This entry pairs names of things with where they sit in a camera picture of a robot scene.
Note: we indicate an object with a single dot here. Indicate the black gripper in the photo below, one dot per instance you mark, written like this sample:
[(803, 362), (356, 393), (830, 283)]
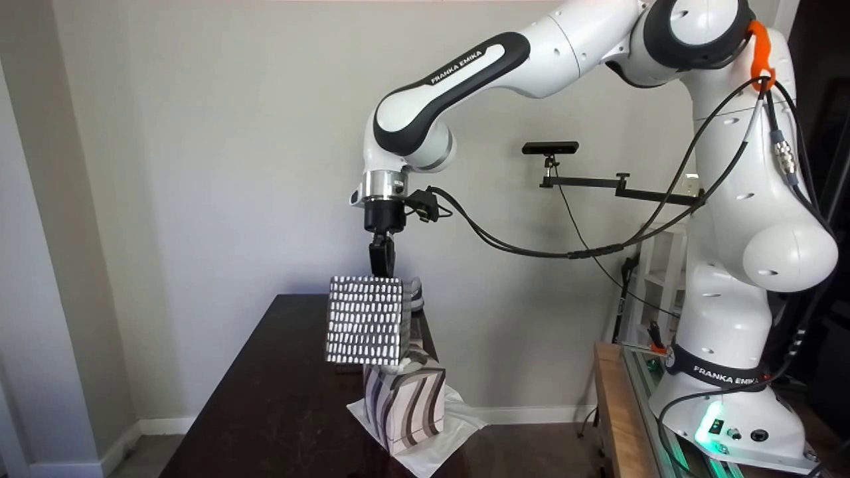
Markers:
[(382, 216)]

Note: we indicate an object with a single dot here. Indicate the dotted blue white tissue box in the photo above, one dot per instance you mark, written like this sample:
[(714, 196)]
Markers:
[(366, 318)]

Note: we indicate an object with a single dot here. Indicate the white paper sheet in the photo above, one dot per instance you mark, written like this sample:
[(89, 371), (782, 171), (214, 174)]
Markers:
[(461, 429)]

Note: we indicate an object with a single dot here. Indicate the wavy striped tissue box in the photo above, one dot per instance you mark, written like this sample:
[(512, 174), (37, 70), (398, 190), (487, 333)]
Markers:
[(410, 407)]

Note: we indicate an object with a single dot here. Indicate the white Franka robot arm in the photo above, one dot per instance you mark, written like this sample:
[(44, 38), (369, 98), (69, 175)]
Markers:
[(760, 255)]

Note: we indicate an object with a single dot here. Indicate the white shelf unit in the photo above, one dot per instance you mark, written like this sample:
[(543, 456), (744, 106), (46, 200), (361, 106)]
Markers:
[(653, 293)]

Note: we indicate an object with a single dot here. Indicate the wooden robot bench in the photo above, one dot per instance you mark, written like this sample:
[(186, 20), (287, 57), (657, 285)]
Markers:
[(613, 415)]

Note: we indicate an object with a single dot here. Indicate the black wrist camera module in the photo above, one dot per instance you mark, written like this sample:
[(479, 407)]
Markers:
[(422, 204)]

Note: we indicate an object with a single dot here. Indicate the black stereo camera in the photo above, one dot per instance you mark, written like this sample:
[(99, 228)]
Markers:
[(548, 147)]

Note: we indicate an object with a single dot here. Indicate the dark brown wooden table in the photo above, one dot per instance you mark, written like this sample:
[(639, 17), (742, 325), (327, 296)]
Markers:
[(267, 398)]

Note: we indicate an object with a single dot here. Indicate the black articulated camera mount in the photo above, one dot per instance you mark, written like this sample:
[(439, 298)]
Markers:
[(592, 182)]

